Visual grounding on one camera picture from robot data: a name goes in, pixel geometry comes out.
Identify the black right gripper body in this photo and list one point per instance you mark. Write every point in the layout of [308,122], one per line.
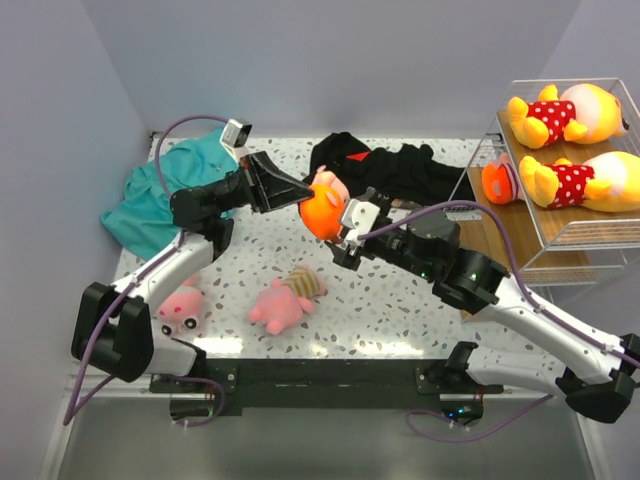
[389,245]

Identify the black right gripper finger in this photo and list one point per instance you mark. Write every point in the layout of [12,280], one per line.
[345,255]
[382,201]

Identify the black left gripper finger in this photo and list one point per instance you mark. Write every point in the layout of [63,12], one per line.
[262,173]
[277,196]

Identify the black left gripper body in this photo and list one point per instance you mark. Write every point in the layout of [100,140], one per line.
[233,192]

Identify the black-haired doll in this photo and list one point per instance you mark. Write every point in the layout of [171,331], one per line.
[322,213]
[500,181]

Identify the yellow polka-dot plush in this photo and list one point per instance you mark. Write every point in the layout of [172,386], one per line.
[582,114]
[608,182]

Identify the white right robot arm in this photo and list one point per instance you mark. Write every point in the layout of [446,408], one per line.
[590,369]

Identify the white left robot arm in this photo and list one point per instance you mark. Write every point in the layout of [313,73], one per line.
[113,331]

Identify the black printed shirt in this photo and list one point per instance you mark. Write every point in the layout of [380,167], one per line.
[409,174]

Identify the teal striped-trim shirt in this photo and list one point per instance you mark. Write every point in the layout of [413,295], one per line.
[142,222]

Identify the pink pig plush, centre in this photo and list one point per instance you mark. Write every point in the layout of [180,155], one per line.
[285,302]

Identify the pink pig plush, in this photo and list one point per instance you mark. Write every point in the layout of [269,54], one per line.
[285,302]
[181,310]

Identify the pink pig plush, left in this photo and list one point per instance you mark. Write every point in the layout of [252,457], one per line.
[181,310]

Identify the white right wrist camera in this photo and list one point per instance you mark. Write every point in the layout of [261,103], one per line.
[357,220]

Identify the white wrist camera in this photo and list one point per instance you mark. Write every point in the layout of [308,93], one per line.
[235,134]
[357,220]

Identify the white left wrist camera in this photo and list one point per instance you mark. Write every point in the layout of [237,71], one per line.
[235,134]

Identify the white wire wooden shelf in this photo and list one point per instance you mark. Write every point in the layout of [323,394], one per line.
[571,254]

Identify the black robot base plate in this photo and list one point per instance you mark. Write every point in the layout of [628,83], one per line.
[400,384]

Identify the aluminium frame rail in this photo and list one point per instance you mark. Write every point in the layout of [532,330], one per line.
[282,419]

